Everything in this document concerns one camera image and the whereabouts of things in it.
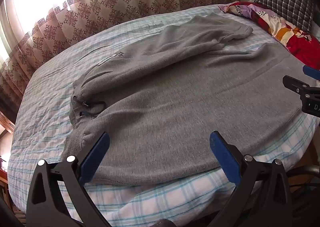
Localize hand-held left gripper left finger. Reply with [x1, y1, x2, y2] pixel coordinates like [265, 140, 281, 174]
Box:
[26, 131, 111, 227]

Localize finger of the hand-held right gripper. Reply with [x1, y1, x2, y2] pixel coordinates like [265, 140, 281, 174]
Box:
[302, 65, 320, 78]
[282, 75, 320, 97]

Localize grey pants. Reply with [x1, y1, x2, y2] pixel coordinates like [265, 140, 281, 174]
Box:
[64, 12, 304, 186]

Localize bed with plaid sheet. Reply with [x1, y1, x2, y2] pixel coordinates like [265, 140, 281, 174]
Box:
[7, 2, 320, 220]

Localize wooden window frame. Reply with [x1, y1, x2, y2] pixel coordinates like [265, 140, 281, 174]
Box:
[0, 109, 15, 133]

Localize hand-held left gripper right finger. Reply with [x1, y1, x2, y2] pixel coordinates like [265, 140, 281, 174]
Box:
[209, 131, 293, 227]

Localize red patterned blanket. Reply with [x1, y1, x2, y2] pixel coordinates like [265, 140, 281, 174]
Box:
[219, 2, 320, 70]

